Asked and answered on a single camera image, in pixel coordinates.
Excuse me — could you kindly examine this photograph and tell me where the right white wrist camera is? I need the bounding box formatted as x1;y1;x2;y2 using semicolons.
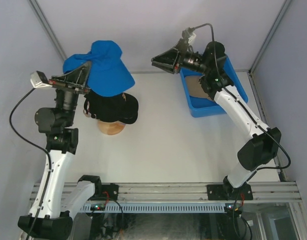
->
181;27;197;45

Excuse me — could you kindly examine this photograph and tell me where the aluminium front rail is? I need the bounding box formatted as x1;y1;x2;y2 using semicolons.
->
30;181;302;204

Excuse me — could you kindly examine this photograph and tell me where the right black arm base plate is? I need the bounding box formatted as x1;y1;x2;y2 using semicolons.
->
206;184;254;201

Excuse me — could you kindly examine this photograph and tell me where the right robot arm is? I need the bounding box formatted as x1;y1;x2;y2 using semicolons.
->
151;38;281;200

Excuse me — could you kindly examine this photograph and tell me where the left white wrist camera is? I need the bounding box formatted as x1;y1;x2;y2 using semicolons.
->
30;71;52;89

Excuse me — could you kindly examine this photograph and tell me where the left aluminium frame post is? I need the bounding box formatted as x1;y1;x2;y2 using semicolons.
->
27;0;67;62

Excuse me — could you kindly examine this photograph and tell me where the tan cap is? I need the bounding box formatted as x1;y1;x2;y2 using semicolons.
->
184;75;213;102

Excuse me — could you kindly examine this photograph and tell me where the blue plastic bin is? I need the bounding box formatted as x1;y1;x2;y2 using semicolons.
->
179;56;249;118

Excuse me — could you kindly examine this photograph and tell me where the wooden hat stand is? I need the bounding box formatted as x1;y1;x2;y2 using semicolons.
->
97;120;126;136

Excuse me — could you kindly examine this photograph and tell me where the black baseball cap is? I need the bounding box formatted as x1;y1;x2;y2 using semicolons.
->
118;114;138;125

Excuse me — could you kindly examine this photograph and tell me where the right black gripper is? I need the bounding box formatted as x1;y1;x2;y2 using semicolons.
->
150;39;209;77

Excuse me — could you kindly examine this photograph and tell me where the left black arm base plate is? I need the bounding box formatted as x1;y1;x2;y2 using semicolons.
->
91;183;119;201

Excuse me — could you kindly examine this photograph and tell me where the grey slotted cable duct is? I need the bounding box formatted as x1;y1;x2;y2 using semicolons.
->
80;202;226;214

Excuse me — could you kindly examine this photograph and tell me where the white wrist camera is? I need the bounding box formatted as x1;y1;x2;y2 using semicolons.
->
30;71;52;89
181;27;197;45

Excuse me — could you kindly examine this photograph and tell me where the aluminium frame post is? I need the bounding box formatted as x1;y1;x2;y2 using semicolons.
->
247;0;295;75
27;0;67;62

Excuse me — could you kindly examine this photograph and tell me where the blue baseball cap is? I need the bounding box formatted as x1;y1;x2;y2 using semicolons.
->
62;40;135;97

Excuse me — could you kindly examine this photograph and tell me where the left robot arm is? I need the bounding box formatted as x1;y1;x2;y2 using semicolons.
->
18;61;103;240

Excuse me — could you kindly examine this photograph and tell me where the left black camera cable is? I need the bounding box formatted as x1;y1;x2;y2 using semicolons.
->
9;87;54;238

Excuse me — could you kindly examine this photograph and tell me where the right aluminium frame post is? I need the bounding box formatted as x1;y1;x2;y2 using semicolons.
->
247;0;295;75

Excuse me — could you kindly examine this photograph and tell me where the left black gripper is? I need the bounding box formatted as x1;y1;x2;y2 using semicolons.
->
48;61;93;128

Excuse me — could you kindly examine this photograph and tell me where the black camera cable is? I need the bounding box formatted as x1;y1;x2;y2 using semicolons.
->
190;23;292;238
9;87;54;238

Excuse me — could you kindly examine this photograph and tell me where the black cap gold logo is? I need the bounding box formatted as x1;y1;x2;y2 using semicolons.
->
84;90;139;123

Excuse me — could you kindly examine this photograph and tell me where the right black camera cable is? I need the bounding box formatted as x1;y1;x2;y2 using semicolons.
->
190;23;292;238

